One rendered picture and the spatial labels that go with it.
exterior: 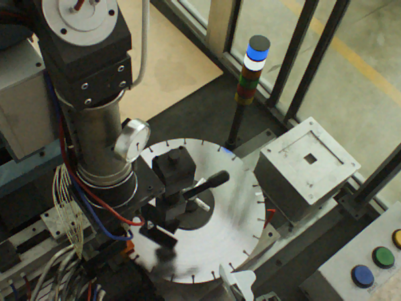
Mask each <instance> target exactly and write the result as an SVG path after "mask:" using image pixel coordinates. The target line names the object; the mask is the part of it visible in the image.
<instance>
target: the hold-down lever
mask: <svg viewBox="0 0 401 301"><path fill-rule="evenodd" d="M229 180H230V174H229V173H228V172H227V171H226V170H221V171H219V172H217V173H215V174H213V175H212V176H210V177H209V178H208V180H207V181H205V182H203V183H201V184H199V185H197V186H195V187H193V188H192V189H191V190H189V191H187V192H185V193H183V194H182V196H183V197H184V199H185V201H187V200H188V199H190V198H192V197H194V196H196V195H197V194H200V193H201V192H203V191H206V190H208V189H209V188H210V187H218V186H219V185H222V184H223V183H225V182H227V181H229Z"/></svg>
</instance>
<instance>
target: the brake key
mask: <svg viewBox="0 0 401 301"><path fill-rule="evenodd" d="M354 278H355V280H356V282H357V283H358V284H360V285H362V286H366V285H368V284H370V283H371V282H372V281H373V274H372V272H371V271H370V270H369V268H367V267H365V266H359V267H358V268H356V269H355V271H354Z"/></svg>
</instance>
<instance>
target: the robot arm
mask: <svg viewBox="0 0 401 301"><path fill-rule="evenodd" d="M220 277H221V278H222V280H223V282H224V285H225V286H226V287H227V288H228V290H229V292H230V295H231V298H232V300H233V301H253V299H254V296H253V293H252V291H251V286H252V284H253V282H254V281H255V280H256V277H255V273H254V272H253V271H251V270H246V271H240V272H235V273H230V271H229V270H228V268H227V267H226V266H225V265H224V264H223V263H221V264H220ZM274 297H276V298H277V300H278V301H281V300H280V299H279V298H278V296H277V295H276V294H275V292H274V291H272V292H269V293H267V295H265V296H264V295H262V296H261V297H259V298H257V299H255V301H277V300H276V299H275V298H274Z"/></svg>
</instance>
